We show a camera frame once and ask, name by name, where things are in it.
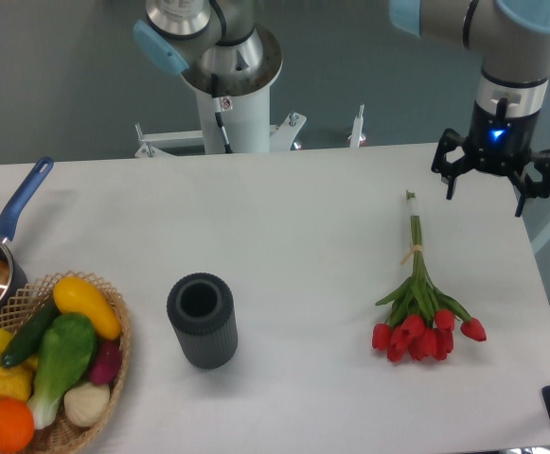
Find orange fruit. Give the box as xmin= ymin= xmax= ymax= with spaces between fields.
xmin=0 ymin=398 xmax=35 ymax=453

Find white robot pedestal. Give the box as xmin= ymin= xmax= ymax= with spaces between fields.
xmin=183 ymin=25 xmax=282 ymax=154

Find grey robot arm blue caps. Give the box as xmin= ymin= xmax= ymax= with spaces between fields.
xmin=133 ymin=1 xmax=550 ymax=200

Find yellow gourd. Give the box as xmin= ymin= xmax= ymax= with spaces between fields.
xmin=0 ymin=361 xmax=34 ymax=407

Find yellow squash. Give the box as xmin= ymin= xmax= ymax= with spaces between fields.
xmin=53 ymin=275 xmax=122 ymax=341

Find white clamp post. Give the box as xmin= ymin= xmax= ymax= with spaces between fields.
xmin=348 ymin=103 xmax=366 ymax=148

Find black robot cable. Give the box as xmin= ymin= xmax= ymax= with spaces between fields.
xmin=208 ymin=73 xmax=234 ymax=154

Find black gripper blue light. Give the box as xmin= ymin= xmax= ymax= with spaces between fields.
xmin=431 ymin=103 xmax=550 ymax=218

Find dark grey ribbed vase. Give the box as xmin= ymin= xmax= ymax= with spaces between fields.
xmin=167 ymin=272 xmax=238 ymax=370

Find white garlic bulb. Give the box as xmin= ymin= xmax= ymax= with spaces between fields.
xmin=64 ymin=382 xmax=110 ymax=428

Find red tulip bouquet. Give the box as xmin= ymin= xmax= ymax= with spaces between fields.
xmin=371 ymin=191 xmax=488 ymax=363

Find blue handled saucepan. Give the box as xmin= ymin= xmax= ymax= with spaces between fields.
xmin=0 ymin=157 xmax=54 ymax=310

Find white frame bracket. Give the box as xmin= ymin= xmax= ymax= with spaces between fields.
xmin=134 ymin=112 xmax=307 ymax=158

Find dark green cucumber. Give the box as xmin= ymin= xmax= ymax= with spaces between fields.
xmin=0 ymin=298 xmax=61 ymax=369

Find green bok choy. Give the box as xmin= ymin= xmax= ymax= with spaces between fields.
xmin=27 ymin=313 xmax=98 ymax=430

